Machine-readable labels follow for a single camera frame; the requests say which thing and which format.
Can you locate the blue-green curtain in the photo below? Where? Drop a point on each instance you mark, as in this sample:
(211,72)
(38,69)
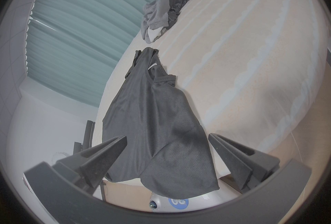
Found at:
(85,23)

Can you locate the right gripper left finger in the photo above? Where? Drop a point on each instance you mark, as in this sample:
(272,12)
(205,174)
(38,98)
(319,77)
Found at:
(95,163)

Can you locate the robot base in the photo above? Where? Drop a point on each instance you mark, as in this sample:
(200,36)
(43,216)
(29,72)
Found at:
(165,202)

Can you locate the pile of clothes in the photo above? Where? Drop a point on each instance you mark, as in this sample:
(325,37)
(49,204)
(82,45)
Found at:
(157,13)

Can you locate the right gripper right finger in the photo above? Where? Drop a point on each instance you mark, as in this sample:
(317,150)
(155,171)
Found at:
(243,163)

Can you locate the black T-shirt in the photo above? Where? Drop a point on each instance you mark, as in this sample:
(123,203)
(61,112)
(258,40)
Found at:
(155,127)

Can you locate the bed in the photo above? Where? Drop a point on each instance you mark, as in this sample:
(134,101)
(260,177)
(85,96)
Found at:
(245,62)

